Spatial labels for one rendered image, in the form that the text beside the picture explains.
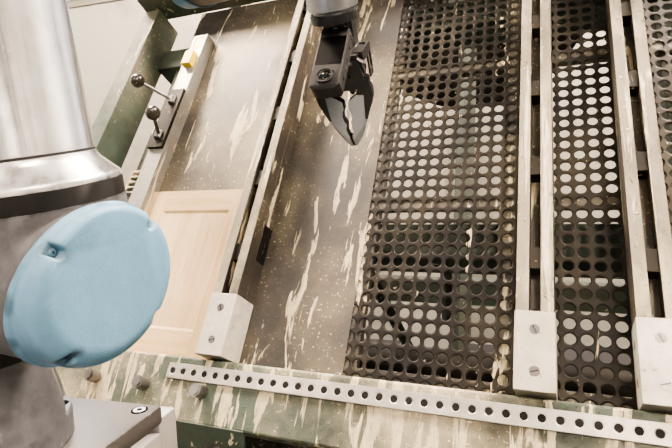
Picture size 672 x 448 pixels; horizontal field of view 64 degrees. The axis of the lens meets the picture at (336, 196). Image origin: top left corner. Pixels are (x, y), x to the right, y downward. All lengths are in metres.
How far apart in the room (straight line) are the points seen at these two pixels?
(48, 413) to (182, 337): 0.69
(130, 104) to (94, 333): 1.43
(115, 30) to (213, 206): 3.22
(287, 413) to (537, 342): 0.44
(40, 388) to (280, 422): 0.55
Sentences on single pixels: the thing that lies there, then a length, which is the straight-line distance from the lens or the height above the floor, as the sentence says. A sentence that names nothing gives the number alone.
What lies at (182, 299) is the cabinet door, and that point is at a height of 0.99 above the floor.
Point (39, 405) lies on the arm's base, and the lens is 0.56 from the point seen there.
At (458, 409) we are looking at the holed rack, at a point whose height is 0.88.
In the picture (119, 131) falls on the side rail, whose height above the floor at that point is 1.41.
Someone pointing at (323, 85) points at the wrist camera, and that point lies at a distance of 0.75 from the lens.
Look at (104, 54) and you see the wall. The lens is 4.48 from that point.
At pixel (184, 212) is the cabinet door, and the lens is 1.38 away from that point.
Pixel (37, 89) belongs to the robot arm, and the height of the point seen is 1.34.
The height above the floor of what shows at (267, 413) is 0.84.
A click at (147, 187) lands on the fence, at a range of 1.47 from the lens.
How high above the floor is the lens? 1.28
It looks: 3 degrees down
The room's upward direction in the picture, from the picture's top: 3 degrees counter-clockwise
